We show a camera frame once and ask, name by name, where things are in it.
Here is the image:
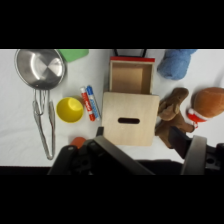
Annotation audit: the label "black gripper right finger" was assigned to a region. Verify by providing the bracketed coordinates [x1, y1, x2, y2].
[167, 125, 224, 176]

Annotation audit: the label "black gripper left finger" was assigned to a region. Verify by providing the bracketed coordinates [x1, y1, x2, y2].
[48, 134, 155, 176]

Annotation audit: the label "orange plastic cup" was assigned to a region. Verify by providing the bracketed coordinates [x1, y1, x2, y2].
[69, 136, 88, 150]

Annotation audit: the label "wooden box with slot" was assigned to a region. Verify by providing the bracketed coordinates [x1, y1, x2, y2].
[101, 91, 161, 148]

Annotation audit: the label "brown plush toy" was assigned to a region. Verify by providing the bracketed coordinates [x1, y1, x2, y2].
[154, 87, 196, 150]

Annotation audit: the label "brown football plush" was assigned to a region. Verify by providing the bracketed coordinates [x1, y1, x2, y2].
[186, 86, 224, 129]

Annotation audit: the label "red marker pen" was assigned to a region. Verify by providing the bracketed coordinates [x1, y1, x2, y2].
[79, 86, 96, 122]

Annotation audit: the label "blue marker pen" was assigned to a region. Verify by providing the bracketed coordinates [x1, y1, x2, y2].
[86, 85, 101, 121]

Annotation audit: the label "yellow plastic cup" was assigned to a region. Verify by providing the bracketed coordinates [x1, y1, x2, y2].
[55, 96, 85, 124]

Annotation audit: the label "metal tongs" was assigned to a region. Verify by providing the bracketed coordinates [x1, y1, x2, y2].
[32, 89, 57, 161]

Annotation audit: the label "blue cloth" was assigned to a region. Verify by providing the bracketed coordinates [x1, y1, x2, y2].
[156, 49, 198, 81]

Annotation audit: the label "green cloth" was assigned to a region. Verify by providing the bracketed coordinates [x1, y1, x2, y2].
[58, 49, 90, 63]

